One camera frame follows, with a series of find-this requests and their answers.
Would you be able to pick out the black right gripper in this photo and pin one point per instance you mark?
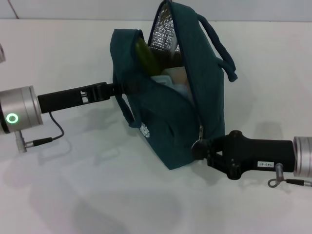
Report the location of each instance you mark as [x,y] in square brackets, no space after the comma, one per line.
[256,153]

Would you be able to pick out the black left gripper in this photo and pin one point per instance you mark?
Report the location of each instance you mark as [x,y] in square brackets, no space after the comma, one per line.
[65,98]

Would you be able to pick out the green cucumber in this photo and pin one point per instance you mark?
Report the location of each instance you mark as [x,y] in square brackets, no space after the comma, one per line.
[146,58]

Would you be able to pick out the clear container with blue-rimmed lid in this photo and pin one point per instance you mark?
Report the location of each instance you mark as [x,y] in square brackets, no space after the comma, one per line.
[180,85]

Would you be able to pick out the teal insulated lunch bag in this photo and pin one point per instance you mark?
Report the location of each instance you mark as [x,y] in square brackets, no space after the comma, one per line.
[207,85]

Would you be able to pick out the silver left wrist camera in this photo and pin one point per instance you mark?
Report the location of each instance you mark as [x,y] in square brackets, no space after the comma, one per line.
[2,53]

